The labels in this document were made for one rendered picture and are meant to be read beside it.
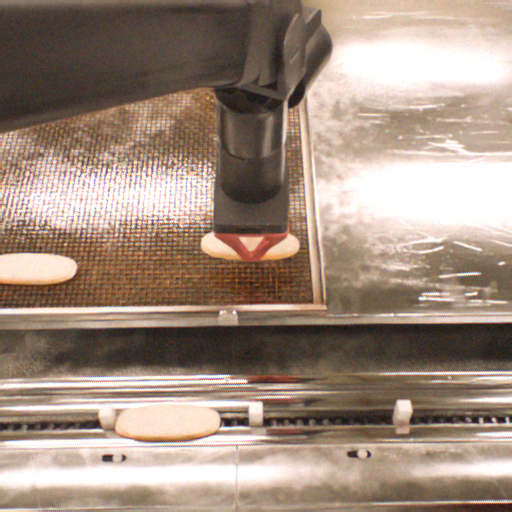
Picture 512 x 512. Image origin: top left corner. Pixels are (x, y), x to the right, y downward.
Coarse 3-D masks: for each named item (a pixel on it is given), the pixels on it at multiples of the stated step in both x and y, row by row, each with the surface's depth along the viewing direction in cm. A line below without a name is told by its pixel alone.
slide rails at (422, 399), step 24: (0, 408) 64; (24, 408) 64; (48, 408) 64; (72, 408) 64; (96, 408) 64; (120, 408) 64; (216, 408) 64; (240, 408) 64; (264, 408) 64; (288, 408) 64; (312, 408) 64; (336, 408) 64; (360, 408) 64; (384, 408) 64; (432, 408) 64; (456, 408) 64; (480, 408) 64; (504, 408) 64; (0, 432) 62; (24, 432) 62; (48, 432) 62; (72, 432) 62; (96, 432) 62; (216, 432) 62; (240, 432) 62; (264, 432) 62; (288, 432) 62; (312, 432) 62; (336, 432) 62; (360, 432) 62; (384, 432) 62; (408, 432) 62; (432, 432) 62; (456, 432) 62; (480, 432) 62; (504, 432) 62
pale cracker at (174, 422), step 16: (128, 416) 62; (144, 416) 62; (160, 416) 62; (176, 416) 62; (192, 416) 62; (208, 416) 62; (128, 432) 61; (144, 432) 61; (160, 432) 61; (176, 432) 61; (192, 432) 61; (208, 432) 61
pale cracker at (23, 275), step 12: (0, 264) 69; (12, 264) 69; (24, 264) 69; (36, 264) 69; (48, 264) 69; (60, 264) 69; (72, 264) 70; (0, 276) 68; (12, 276) 68; (24, 276) 68; (36, 276) 68; (48, 276) 68; (60, 276) 69; (72, 276) 69
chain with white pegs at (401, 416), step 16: (112, 416) 61; (256, 416) 61; (288, 416) 64; (304, 416) 64; (336, 416) 64; (352, 416) 64; (368, 416) 64; (384, 416) 64; (400, 416) 62; (416, 416) 64; (432, 416) 64; (448, 416) 64; (464, 416) 64; (480, 416) 64; (496, 416) 64
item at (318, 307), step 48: (192, 96) 85; (0, 144) 80; (48, 144) 80; (144, 144) 80; (192, 144) 80; (288, 144) 80; (0, 192) 76; (144, 192) 76; (144, 240) 72; (48, 288) 69; (288, 288) 69
